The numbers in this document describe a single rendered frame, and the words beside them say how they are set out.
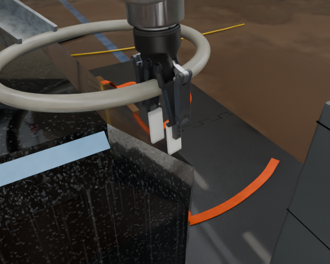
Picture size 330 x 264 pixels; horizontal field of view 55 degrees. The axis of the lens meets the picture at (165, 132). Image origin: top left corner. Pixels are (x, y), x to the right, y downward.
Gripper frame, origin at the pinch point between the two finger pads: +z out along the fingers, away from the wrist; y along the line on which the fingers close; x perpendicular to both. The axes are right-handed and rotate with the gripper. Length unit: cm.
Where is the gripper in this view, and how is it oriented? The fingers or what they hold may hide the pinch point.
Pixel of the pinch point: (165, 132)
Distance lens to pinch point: 61.1
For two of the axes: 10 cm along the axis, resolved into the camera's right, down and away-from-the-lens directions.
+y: -6.4, -3.9, 6.6
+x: -7.6, 4.0, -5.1
